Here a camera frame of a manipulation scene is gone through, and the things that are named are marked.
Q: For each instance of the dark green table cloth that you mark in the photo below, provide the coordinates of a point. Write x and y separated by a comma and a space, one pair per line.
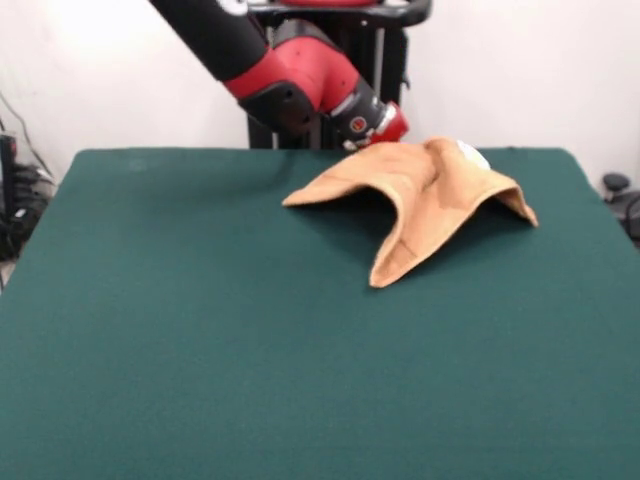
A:
150, 350

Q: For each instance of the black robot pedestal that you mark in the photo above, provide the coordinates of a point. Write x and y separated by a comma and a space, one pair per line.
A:
390, 50

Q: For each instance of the orange terry towel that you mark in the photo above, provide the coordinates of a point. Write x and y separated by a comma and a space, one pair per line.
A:
425, 200

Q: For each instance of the black equipment box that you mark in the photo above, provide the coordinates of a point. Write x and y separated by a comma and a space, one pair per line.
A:
7, 165

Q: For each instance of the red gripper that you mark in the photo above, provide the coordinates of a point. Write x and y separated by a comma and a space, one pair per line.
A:
396, 125

